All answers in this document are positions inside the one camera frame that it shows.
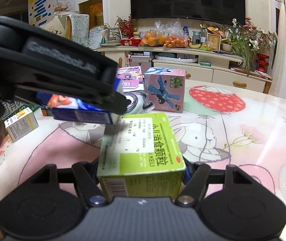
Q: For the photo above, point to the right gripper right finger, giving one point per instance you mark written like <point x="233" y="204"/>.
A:
<point x="196" y="184"/>

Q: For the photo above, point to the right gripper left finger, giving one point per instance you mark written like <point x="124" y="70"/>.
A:
<point x="86" y="184"/>

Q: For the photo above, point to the green medicine box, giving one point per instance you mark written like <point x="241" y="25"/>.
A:
<point x="140" y="157"/>

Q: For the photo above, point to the blue white orange box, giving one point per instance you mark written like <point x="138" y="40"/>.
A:
<point x="66" y="108"/>

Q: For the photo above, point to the wooden chair with tote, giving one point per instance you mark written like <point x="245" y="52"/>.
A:
<point x="76" y="27"/>

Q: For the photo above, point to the white yellow small box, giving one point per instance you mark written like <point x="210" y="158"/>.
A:
<point x="20" y="124"/>

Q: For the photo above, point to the white panda robot toy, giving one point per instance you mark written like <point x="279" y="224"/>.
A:
<point x="138" y="102"/>

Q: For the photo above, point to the pink dragonfly toy box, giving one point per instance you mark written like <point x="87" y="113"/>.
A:
<point x="165" y="87"/>

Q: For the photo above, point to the white TV cabinet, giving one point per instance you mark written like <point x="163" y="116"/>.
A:
<point x="212" y="67"/>

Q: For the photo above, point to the red berry plant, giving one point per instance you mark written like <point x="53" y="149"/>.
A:
<point x="126" y="26"/>

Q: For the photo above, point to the red gift box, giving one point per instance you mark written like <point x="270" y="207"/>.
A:
<point x="134" y="42"/>

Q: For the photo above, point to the pink storage case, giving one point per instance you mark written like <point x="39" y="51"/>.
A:
<point x="144" y="62"/>

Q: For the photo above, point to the red vase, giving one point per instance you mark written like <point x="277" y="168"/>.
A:
<point x="262" y="62"/>

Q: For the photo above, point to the framed certificate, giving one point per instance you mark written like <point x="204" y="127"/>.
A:
<point x="215" y="41"/>

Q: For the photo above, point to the potted flower plant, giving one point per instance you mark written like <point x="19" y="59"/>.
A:
<point x="247" y="39"/>

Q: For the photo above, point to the bag of oranges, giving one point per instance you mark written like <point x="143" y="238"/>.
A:
<point x="168" y="35"/>

